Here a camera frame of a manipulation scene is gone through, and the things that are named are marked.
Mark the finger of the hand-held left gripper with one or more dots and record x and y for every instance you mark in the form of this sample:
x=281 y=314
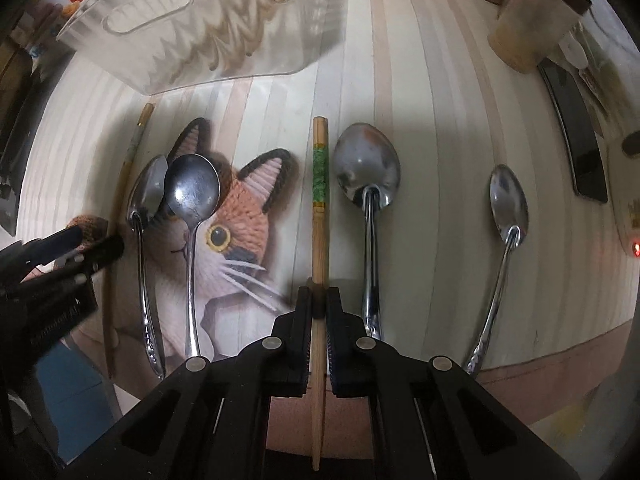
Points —
x=102 y=252
x=65 y=241

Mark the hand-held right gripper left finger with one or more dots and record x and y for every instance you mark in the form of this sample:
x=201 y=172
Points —
x=301 y=310

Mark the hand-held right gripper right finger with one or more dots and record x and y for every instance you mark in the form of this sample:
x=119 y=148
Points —
x=334 y=310

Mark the wooden chopstick with pale band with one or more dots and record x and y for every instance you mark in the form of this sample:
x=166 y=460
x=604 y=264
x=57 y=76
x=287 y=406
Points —
x=131 y=152

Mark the wooden chopstick with green band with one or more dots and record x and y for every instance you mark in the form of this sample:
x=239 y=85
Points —
x=319 y=200

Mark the clear plastic basket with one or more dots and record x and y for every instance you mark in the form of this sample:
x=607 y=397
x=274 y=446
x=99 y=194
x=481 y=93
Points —
x=210 y=25

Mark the round steel spoon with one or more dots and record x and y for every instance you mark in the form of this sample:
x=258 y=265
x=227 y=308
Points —
x=191 y=187

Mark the large steel serving spoon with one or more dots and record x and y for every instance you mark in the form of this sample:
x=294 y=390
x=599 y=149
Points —
x=366 y=160

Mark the oval steel spoon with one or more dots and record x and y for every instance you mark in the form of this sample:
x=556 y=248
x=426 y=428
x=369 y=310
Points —
x=507 y=200

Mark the striped cat printed table mat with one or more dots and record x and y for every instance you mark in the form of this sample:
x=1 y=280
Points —
x=440 y=110

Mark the black smartphone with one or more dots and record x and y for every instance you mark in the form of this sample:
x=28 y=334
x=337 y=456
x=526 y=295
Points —
x=575 y=125

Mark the white device with red light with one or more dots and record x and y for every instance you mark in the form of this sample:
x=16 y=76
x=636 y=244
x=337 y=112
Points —
x=629 y=200

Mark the jar with brown lid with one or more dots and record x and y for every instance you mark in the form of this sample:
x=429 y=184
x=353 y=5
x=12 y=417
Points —
x=535 y=20

